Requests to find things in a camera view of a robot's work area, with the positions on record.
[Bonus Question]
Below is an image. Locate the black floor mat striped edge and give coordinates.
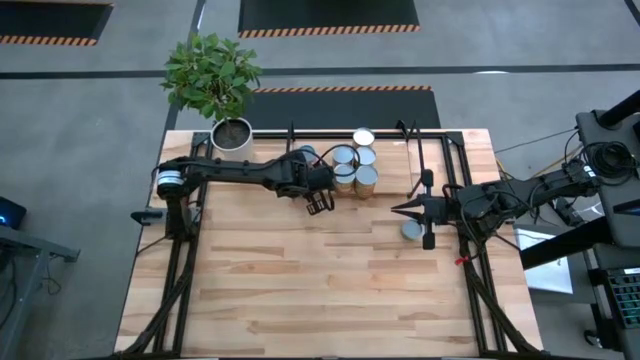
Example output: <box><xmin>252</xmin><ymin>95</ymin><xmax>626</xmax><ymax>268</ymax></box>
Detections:
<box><xmin>237</xmin><ymin>0</ymin><xmax>421</xmax><ymax>39</ymax></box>
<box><xmin>0</xmin><ymin>0</ymin><xmax>115</xmax><ymax>48</ymax></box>
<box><xmin>244</xmin><ymin>85</ymin><xmax>442</xmax><ymax>131</ymax></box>

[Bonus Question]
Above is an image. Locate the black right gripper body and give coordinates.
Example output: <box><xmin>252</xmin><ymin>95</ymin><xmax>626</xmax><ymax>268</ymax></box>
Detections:
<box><xmin>432</xmin><ymin>195</ymin><xmax>464</xmax><ymax>225</ymax></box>

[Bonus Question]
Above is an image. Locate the white paper sheet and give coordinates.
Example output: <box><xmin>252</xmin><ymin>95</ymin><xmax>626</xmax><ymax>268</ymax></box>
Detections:
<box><xmin>513</xmin><ymin>225</ymin><xmax>575</xmax><ymax>296</ymax></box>

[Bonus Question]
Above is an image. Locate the small black mounted device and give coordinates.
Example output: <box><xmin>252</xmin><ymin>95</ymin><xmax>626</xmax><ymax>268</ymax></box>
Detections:
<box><xmin>130</xmin><ymin>208</ymin><xmax>165</xmax><ymax>226</ymax></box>

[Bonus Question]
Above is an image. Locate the gray equipment cart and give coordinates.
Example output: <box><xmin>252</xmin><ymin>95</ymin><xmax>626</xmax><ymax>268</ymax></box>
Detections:
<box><xmin>574</xmin><ymin>89</ymin><xmax>640</xmax><ymax>360</ymax></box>

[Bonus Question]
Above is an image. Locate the black aluminium table frame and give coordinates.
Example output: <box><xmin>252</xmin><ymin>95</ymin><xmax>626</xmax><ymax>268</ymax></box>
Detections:
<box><xmin>112</xmin><ymin>130</ymin><xmax>544</xmax><ymax>360</ymax></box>

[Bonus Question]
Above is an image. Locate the orange printed silver-top can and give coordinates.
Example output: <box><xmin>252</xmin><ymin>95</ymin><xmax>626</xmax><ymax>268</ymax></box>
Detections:
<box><xmin>333</xmin><ymin>163</ymin><xmax>357</xmax><ymax>195</ymax></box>
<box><xmin>332</xmin><ymin>146</ymin><xmax>356</xmax><ymax>167</ymax></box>

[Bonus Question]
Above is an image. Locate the green orange printed can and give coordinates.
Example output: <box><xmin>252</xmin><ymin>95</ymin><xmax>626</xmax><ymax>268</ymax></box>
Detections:
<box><xmin>351</xmin><ymin>126</ymin><xmax>376</xmax><ymax>149</ymax></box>

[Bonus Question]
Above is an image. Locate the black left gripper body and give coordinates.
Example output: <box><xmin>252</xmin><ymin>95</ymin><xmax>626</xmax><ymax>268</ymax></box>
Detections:
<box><xmin>273</xmin><ymin>154</ymin><xmax>319</xmax><ymax>199</ymax></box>

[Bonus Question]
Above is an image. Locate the white plant pot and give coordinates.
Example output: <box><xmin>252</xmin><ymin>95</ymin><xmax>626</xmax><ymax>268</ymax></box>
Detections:
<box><xmin>209</xmin><ymin>117</ymin><xmax>255</xmax><ymax>169</ymax></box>

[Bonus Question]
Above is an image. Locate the gray metal side table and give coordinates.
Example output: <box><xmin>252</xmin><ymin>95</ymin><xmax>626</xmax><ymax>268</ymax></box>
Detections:
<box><xmin>0</xmin><ymin>223</ymin><xmax>81</xmax><ymax>360</ymax></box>

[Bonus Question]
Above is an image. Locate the black metal beam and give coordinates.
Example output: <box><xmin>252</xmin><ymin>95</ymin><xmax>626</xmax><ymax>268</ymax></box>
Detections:
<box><xmin>518</xmin><ymin>214</ymin><xmax>614</xmax><ymax>271</ymax></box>

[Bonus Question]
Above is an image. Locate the black looped cable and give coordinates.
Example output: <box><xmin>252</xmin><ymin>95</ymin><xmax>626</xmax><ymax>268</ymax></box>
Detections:
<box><xmin>310</xmin><ymin>143</ymin><xmax>362</xmax><ymax>177</ymax></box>

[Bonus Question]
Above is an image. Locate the yellow patterned silver-top can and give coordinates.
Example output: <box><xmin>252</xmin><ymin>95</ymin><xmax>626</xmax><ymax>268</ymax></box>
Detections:
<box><xmin>354</xmin><ymin>145</ymin><xmax>378</xmax><ymax>167</ymax></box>

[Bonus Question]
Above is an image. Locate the small silver-top tin can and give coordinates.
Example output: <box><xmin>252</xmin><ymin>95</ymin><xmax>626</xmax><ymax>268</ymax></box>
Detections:
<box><xmin>400</xmin><ymin>219</ymin><xmax>425</xmax><ymax>242</ymax></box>

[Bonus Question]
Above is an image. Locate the backlit keyboard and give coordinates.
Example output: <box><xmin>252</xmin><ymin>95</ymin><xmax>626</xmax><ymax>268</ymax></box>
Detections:
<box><xmin>606</xmin><ymin>268</ymin><xmax>640</xmax><ymax>331</ymax></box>

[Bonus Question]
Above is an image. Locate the large red orange printed can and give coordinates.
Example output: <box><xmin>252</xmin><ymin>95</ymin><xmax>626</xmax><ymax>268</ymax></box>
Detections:
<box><xmin>354</xmin><ymin>164</ymin><xmax>380</xmax><ymax>200</ymax></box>

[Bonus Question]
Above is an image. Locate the yellow floor cable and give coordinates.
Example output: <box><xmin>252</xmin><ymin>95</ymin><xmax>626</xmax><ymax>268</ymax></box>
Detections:
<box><xmin>527</xmin><ymin>155</ymin><xmax>584</xmax><ymax>184</ymax></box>

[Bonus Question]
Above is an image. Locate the black device with blue light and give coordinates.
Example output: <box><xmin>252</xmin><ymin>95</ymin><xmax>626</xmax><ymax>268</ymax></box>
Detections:
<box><xmin>0</xmin><ymin>195</ymin><xmax>28</xmax><ymax>230</ymax></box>

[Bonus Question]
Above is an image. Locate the coiled black cable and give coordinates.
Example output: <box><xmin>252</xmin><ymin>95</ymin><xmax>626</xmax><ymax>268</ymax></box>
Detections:
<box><xmin>581</xmin><ymin>140</ymin><xmax>639</xmax><ymax>187</ymax></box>

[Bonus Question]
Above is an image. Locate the green leafy plant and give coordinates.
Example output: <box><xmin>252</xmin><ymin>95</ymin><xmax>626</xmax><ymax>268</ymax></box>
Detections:
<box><xmin>159</xmin><ymin>32</ymin><xmax>264</xmax><ymax>122</ymax></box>

